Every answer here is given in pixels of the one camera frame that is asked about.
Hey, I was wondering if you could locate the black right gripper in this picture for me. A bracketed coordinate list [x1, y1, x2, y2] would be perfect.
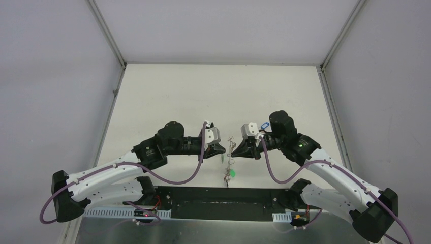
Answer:
[231, 133, 284, 161]

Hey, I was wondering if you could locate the grey perforated key organizer plate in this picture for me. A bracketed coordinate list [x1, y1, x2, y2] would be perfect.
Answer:
[225, 137, 236, 188]

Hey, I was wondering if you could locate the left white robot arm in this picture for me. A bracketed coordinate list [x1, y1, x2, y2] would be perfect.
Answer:
[47, 121, 226, 223]

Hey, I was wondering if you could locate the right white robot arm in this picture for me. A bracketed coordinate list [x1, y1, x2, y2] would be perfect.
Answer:
[232, 110, 398, 243]

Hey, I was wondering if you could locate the blue tagged key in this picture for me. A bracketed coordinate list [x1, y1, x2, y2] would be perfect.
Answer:
[260, 122, 270, 131]

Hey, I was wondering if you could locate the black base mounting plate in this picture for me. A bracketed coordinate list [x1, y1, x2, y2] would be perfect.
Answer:
[146, 186, 306, 222]

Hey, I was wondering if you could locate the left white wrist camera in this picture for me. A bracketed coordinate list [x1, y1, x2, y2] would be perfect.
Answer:
[203, 120, 221, 146]

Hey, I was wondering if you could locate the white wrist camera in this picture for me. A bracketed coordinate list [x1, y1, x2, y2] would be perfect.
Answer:
[240, 122, 263, 139]
[203, 120, 221, 146]

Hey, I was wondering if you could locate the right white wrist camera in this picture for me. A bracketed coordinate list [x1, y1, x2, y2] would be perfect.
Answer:
[240, 122, 263, 139]

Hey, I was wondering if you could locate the right white cable duct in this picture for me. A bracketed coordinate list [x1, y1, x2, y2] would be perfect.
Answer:
[272, 212, 292, 223]

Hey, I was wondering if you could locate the white cable duct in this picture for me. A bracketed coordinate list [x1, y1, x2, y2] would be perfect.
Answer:
[84, 207, 155, 219]
[272, 212, 292, 223]

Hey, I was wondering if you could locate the left white cable duct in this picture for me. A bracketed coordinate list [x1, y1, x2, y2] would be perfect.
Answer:
[84, 207, 155, 219]

